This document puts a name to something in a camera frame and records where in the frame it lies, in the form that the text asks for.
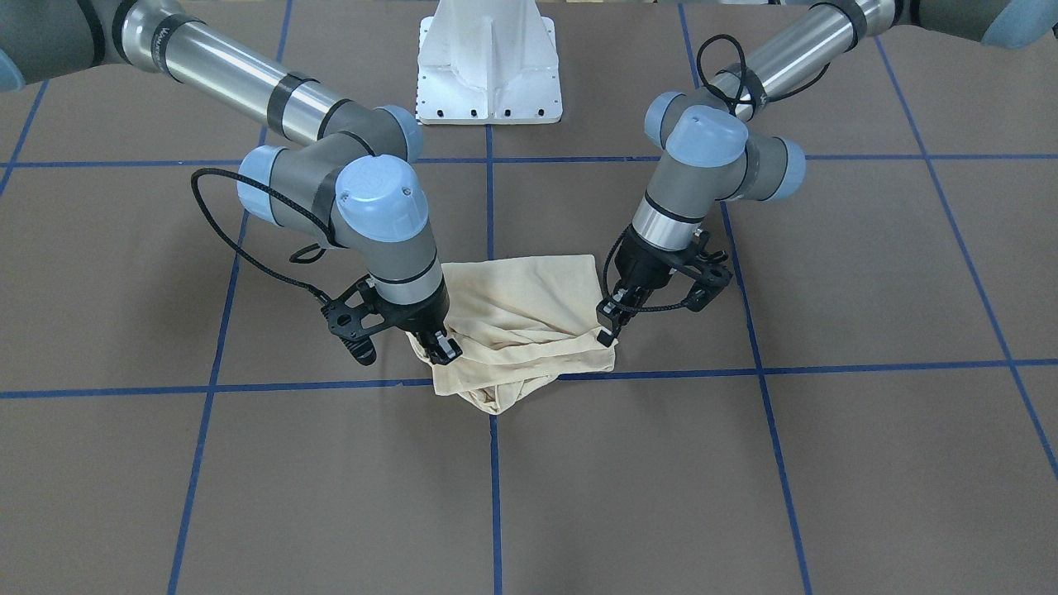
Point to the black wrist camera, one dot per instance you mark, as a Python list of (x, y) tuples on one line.
[(707, 269), (354, 317)]

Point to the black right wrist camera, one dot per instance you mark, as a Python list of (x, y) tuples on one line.
[(354, 317)]

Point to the beige long-sleeve printed shirt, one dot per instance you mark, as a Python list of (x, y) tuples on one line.
[(520, 323)]

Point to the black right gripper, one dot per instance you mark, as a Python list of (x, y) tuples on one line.
[(416, 315)]

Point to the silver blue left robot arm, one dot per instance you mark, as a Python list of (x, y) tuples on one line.
[(709, 155)]

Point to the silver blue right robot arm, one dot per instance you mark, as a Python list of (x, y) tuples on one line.
[(343, 177)]

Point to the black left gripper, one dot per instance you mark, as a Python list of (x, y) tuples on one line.
[(642, 266)]

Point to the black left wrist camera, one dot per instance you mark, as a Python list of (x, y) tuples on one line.
[(707, 269)]

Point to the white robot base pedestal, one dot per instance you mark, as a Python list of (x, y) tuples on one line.
[(488, 62)]

